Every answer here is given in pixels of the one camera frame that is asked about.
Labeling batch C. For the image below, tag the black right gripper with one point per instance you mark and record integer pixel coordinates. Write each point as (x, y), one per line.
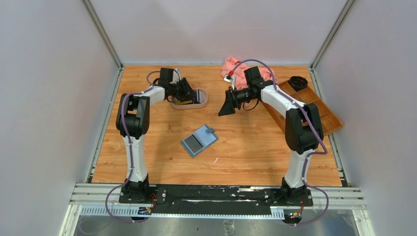
(229, 106)

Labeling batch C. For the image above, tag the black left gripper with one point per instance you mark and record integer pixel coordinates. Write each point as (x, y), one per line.
(187, 93)

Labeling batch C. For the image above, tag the teal leather card holder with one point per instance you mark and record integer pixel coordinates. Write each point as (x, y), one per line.
(205, 135)

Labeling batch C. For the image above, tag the black credit card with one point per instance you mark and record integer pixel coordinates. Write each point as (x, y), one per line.
(193, 144)

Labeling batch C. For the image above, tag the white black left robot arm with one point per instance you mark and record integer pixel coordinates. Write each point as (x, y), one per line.
(133, 121)

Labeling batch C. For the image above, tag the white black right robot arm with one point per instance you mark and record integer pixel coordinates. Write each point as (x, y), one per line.
(303, 128)

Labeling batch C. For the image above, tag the gold credit card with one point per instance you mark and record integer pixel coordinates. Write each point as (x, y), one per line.
(179, 103)

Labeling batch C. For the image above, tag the beige oval tray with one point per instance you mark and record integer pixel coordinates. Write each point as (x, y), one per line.
(202, 101)

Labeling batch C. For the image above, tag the pink cloth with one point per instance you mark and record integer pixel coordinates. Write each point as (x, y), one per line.
(235, 68)

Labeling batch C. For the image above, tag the rolled tie orange pattern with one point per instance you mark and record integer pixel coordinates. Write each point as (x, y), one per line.
(298, 83)

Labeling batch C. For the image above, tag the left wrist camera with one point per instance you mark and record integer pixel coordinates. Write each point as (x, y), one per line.
(176, 75)

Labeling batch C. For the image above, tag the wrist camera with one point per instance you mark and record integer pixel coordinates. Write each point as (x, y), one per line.
(176, 75)
(230, 78)

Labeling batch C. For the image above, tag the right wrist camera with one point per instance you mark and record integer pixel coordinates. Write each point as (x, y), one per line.
(230, 78)

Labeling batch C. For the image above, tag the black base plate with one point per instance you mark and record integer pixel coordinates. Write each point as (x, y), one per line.
(219, 200)

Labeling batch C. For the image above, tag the aluminium frame rail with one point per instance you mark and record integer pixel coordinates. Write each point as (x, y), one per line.
(92, 199)

